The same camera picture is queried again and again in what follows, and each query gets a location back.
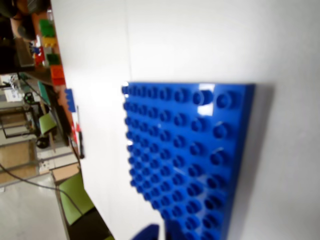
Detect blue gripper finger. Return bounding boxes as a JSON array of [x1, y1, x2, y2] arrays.
[[131, 223, 161, 240], [164, 220, 187, 240]]

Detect spare blue block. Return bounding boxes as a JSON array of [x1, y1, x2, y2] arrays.
[[64, 88, 76, 113]]

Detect spare orange block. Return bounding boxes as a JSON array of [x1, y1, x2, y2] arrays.
[[50, 64, 67, 86]]

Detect spare green block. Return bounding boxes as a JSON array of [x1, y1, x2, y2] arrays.
[[46, 53, 62, 66], [39, 19, 56, 38]]

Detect spare yellow block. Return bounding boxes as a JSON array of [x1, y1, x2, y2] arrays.
[[41, 36, 58, 48]]

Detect green chair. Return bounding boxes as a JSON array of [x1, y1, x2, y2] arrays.
[[56, 172, 97, 227], [38, 112, 58, 137]]

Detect blue 8x8 stud plate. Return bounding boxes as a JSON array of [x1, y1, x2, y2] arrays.
[[121, 81, 256, 240]]

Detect brown cardboard box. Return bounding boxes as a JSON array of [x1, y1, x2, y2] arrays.
[[51, 164, 81, 184]]

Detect red black hand tool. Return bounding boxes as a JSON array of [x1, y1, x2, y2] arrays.
[[75, 104, 86, 159]]

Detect white paper sheet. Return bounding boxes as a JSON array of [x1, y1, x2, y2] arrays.
[[128, 0, 320, 240], [50, 0, 166, 240]]

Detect black floor cable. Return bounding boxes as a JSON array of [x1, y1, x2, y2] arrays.
[[0, 163, 83, 216]]

